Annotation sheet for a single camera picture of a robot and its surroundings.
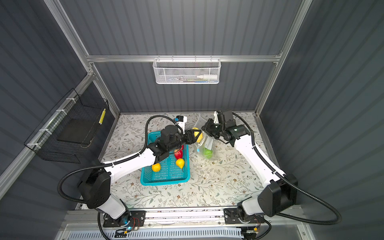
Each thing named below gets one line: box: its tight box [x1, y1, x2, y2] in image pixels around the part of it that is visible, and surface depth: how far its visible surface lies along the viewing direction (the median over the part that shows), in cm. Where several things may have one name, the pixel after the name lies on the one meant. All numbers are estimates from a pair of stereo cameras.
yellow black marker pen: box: [98, 108, 106, 125], surface depth 84 cm
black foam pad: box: [56, 118, 95, 144], surface depth 72 cm
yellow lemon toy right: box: [176, 158, 185, 169], surface depth 91 cm
